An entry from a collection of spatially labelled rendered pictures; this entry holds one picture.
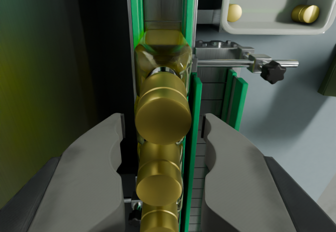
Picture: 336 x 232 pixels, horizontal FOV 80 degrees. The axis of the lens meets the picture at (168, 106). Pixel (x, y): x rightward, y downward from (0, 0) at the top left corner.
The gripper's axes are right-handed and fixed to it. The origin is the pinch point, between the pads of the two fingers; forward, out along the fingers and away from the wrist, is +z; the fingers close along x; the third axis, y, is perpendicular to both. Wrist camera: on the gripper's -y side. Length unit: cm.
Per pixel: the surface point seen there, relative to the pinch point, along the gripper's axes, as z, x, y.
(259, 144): 40, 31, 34
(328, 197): 115, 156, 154
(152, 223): -0.5, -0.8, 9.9
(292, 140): 40, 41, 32
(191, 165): 18.8, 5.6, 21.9
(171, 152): 1.8, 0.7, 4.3
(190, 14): 18.8, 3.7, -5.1
